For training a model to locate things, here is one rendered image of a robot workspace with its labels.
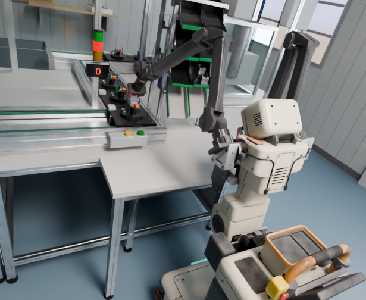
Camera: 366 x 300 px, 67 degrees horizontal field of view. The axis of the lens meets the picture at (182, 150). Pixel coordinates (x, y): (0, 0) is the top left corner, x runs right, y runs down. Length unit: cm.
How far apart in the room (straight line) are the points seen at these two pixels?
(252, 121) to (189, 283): 102
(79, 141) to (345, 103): 360
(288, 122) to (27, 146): 119
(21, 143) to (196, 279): 119
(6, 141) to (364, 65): 393
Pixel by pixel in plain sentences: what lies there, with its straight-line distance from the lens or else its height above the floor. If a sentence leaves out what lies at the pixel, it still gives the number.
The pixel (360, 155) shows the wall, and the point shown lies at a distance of 426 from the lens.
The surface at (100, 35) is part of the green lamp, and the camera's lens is 164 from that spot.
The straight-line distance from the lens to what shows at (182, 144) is 173.
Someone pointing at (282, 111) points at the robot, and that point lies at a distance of 117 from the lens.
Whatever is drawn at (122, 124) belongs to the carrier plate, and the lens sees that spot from 161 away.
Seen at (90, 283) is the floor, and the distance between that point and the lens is 202.
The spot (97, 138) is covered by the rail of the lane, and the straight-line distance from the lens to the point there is 154.
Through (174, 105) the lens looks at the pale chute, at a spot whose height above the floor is 105.
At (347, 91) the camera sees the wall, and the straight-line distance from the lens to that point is 435.
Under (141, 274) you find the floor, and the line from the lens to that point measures 206.
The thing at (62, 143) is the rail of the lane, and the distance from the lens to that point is 152.
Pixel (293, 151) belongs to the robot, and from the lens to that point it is 120.
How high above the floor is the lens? 169
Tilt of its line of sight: 30 degrees down
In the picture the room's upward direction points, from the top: 13 degrees clockwise
